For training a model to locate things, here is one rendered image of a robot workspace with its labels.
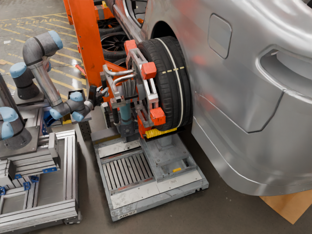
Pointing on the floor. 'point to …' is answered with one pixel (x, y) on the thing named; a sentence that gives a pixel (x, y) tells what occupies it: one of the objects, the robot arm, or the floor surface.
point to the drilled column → (85, 130)
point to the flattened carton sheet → (290, 204)
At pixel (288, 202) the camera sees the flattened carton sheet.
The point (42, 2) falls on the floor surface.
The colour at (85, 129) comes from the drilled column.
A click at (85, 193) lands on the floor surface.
